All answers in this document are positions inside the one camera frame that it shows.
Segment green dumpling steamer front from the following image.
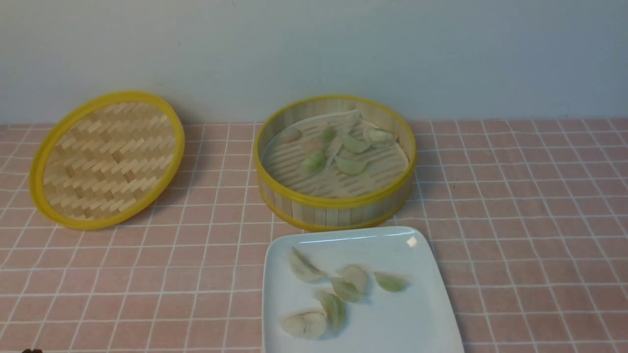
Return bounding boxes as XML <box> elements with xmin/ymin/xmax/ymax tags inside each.
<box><xmin>330</xmin><ymin>277</ymin><xmax>364</xmax><ymax>303</ymax></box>

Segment green dumpling steamer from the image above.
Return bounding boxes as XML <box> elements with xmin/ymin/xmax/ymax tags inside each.
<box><xmin>320</xmin><ymin>126</ymin><xmax>337</xmax><ymax>144</ymax></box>
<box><xmin>341</xmin><ymin>134</ymin><xmax>373</xmax><ymax>154</ymax></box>
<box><xmin>330</xmin><ymin>277</ymin><xmax>364</xmax><ymax>303</ymax></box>
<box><xmin>301</xmin><ymin>150</ymin><xmax>327</xmax><ymax>175</ymax></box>
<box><xmin>334</xmin><ymin>156</ymin><xmax>367</xmax><ymax>176</ymax></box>

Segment white dumpling upper left plate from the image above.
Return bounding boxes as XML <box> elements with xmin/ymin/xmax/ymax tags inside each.
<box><xmin>288</xmin><ymin>247</ymin><xmax>328</xmax><ymax>283</ymax></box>

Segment white dumpling plate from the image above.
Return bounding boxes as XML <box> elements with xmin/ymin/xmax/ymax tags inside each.
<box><xmin>280</xmin><ymin>311</ymin><xmax>327</xmax><ymax>340</ymax></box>
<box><xmin>288</xmin><ymin>247</ymin><xmax>328</xmax><ymax>283</ymax></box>

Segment green dumpling right on plate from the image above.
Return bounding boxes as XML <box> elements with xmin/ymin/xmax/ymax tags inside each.
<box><xmin>374</xmin><ymin>271</ymin><xmax>410</xmax><ymax>293</ymax></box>

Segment pale green dumpling plate centre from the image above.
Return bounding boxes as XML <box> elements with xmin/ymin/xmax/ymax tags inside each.
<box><xmin>314</xmin><ymin>291</ymin><xmax>347</xmax><ymax>335</ymax></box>

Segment white dumpling lower left plate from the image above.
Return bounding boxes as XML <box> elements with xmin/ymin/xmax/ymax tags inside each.
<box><xmin>280</xmin><ymin>311</ymin><xmax>327</xmax><ymax>340</ymax></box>

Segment white square plate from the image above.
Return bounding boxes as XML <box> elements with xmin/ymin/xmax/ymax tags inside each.
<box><xmin>262</xmin><ymin>226</ymin><xmax>464</xmax><ymax>353</ymax></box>

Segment green dumpling steamer left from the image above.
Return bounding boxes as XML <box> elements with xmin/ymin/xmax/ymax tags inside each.
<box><xmin>301</xmin><ymin>150</ymin><xmax>327</xmax><ymax>175</ymax></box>

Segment yellow rimmed bamboo steamer basket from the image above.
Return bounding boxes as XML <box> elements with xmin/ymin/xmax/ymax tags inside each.
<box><xmin>254</xmin><ymin>95</ymin><xmax>417</xmax><ymax>231</ymax></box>

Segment white steamer liner paper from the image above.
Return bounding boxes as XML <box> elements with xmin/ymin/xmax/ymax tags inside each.
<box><xmin>261</xmin><ymin>109</ymin><xmax>410</xmax><ymax>199</ymax></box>

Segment green dumpling steamer middle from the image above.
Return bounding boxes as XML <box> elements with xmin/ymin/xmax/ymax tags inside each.
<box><xmin>334</xmin><ymin>156</ymin><xmax>367</xmax><ymax>176</ymax></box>

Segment green dumpling steamer back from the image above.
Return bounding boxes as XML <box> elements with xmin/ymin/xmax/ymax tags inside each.
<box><xmin>320</xmin><ymin>126</ymin><xmax>337</xmax><ymax>144</ymax></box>

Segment green dumpling steamer centre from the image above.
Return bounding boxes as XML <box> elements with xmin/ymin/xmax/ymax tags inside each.
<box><xmin>341</xmin><ymin>134</ymin><xmax>373</xmax><ymax>154</ymax></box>

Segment yellow rimmed bamboo steamer lid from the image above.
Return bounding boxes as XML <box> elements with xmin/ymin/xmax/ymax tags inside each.
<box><xmin>29</xmin><ymin>91</ymin><xmax>185</xmax><ymax>230</ymax></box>

